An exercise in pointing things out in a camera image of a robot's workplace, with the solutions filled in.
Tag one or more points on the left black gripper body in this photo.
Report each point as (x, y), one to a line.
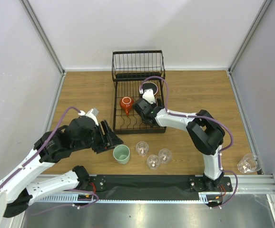
(98, 142)

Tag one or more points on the small orange black cup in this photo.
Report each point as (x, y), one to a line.
(126, 104)

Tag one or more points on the black skull pattern mug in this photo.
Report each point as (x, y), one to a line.
(150, 85)

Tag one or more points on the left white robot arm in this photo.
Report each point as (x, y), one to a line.
(82, 133)

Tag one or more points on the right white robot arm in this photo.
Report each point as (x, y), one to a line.
(205, 132)

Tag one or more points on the pale green cup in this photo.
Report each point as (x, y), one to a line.
(121, 154)

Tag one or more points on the clear stemless glass back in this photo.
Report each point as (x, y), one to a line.
(142, 148)

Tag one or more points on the clear stemless glass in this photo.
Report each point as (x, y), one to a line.
(142, 148)
(153, 162)
(165, 155)

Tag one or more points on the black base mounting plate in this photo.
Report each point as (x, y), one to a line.
(178, 185)

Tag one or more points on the clear stemless glass front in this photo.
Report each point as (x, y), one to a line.
(153, 162)

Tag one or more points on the clear stemless glass right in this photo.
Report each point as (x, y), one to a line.
(165, 155)

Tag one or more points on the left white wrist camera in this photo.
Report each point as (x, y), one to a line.
(92, 113)

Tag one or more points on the black wire dish rack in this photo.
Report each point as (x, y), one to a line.
(129, 69)

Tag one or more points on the grey slotted cable duct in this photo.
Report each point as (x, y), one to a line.
(84, 198)

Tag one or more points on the left aluminium frame post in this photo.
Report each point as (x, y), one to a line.
(42, 34)

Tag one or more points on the aluminium frame post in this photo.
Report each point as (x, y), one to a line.
(42, 34)
(262, 11)

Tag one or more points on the right aluminium frame post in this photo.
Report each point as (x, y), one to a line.
(262, 11)

